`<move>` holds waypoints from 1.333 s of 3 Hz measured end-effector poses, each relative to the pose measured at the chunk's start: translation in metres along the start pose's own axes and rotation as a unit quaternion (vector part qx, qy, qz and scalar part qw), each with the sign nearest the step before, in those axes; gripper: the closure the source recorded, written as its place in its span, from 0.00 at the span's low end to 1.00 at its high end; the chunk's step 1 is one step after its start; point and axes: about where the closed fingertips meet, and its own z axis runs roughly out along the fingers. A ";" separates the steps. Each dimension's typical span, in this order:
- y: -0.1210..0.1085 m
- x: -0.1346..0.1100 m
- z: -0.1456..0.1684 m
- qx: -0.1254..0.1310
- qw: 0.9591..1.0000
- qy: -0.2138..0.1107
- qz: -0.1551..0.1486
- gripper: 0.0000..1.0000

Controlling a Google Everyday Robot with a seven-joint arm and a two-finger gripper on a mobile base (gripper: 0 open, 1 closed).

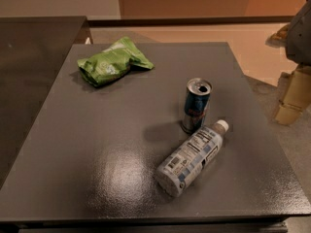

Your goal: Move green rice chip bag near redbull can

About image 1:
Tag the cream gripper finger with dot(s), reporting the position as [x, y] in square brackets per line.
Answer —
[294, 95]

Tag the green rice chip bag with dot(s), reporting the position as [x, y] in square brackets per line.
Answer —
[113, 63]

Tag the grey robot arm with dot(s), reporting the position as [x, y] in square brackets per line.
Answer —
[298, 41]

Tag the blue silver redbull can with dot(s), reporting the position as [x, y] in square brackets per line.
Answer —
[196, 103]

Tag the plastic bottle with white cap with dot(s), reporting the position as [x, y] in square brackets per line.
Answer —
[183, 166]

